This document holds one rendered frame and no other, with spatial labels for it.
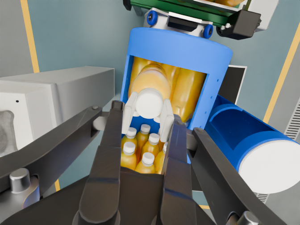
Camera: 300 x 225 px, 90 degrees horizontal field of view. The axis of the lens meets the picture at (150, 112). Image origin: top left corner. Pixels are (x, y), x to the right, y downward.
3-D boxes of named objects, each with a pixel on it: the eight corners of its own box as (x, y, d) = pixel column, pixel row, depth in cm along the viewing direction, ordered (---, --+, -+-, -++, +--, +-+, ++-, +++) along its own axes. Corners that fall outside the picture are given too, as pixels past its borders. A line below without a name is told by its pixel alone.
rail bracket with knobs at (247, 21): (215, 35, 59) (227, 31, 49) (222, 14, 56) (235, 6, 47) (239, 41, 59) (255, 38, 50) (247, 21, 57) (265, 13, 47)
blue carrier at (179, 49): (109, 202, 86) (88, 268, 59) (137, 35, 55) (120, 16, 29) (157, 211, 87) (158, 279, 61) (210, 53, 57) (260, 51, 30)
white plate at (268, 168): (322, 168, 62) (319, 167, 63) (285, 127, 56) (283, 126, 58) (263, 203, 70) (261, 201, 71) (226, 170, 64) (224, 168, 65)
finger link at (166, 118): (167, 115, 15) (174, 117, 15) (164, 97, 21) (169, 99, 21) (160, 141, 16) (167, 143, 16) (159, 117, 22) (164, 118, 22)
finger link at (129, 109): (126, 135, 16) (119, 133, 15) (134, 111, 22) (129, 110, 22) (131, 108, 14) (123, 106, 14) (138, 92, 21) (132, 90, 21)
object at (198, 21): (164, 28, 56) (167, 20, 45) (166, 21, 55) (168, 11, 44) (190, 34, 57) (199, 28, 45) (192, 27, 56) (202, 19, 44)
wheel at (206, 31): (201, 36, 53) (206, 37, 51) (205, 22, 51) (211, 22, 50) (206, 39, 56) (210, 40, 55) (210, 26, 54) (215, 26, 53)
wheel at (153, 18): (152, 23, 51) (156, 26, 52) (155, 8, 49) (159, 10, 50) (144, 24, 54) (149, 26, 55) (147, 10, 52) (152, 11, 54)
